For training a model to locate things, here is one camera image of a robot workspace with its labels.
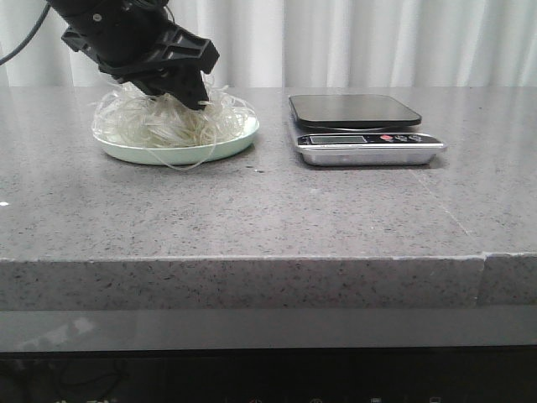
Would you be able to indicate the digital kitchen scale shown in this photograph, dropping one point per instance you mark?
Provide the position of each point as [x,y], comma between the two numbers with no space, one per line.
[358,130]

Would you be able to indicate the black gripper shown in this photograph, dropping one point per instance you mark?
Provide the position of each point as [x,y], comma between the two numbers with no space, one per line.
[136,41]

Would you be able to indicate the white vermicelli noodle bundle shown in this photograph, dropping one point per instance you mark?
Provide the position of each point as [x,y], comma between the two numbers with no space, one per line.
[129,117]

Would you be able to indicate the pale green round plate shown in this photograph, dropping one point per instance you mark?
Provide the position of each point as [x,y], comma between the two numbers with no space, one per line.
[182,156]

